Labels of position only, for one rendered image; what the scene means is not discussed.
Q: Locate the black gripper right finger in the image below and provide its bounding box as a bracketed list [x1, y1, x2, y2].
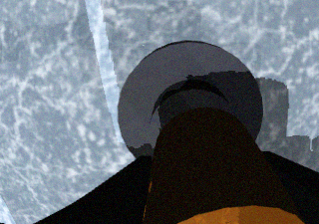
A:
[262, 151, 319, 224]

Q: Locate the orange ridged knob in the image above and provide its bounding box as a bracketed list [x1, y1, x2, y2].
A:
[143, 108, 306, 224]

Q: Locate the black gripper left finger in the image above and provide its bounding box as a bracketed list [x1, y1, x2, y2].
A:
[35, 155, 153, 224]

